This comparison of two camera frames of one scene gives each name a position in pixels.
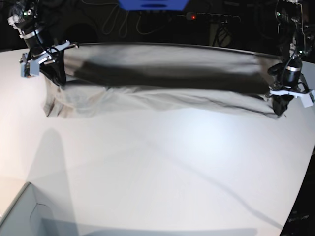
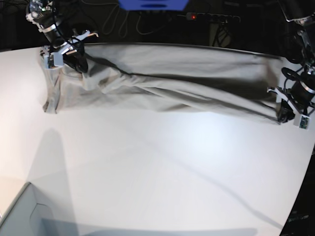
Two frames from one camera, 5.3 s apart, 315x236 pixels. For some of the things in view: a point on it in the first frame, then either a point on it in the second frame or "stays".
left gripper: x=56 y=71 -> x=72 y=46
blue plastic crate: x=153 y=5 stays
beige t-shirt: x=107 y=79 stays
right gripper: x=297 y=94 -> x=277 y=89
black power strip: x=208 y=16 stays
